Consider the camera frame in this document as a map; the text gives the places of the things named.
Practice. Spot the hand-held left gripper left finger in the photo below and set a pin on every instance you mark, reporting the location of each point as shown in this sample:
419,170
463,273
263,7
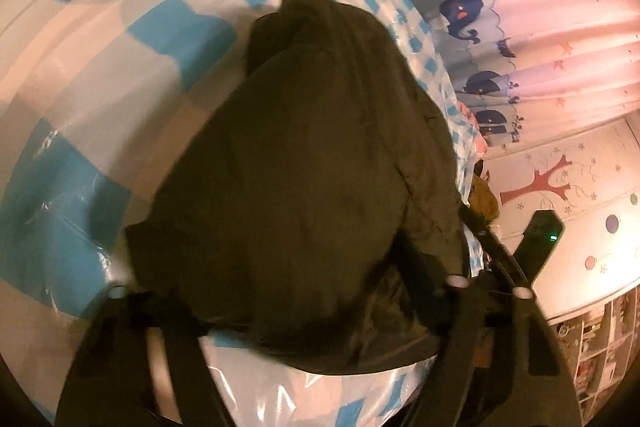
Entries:
200,382

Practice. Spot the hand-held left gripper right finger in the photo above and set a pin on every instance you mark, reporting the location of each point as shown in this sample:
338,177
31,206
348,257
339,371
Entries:
452,347

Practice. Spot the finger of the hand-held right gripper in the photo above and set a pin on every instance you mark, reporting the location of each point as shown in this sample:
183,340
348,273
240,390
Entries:
505,259

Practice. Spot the black jacket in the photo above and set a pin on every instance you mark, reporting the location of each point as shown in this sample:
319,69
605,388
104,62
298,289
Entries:
300,157

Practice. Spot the mustard yellow garment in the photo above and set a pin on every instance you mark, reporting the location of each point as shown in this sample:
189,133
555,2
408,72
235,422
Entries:
485,202

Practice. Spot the pink cloth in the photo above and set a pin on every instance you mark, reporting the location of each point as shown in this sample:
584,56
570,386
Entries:
477,141

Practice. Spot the white storage shelf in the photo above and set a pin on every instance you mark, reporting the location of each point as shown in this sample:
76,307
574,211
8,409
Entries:
600,347

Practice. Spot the whale print curtain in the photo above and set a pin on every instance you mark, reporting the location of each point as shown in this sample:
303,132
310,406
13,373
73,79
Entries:
550,32

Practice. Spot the blue white checked plastic sheet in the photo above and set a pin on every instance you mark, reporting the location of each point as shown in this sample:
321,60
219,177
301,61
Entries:
100,57

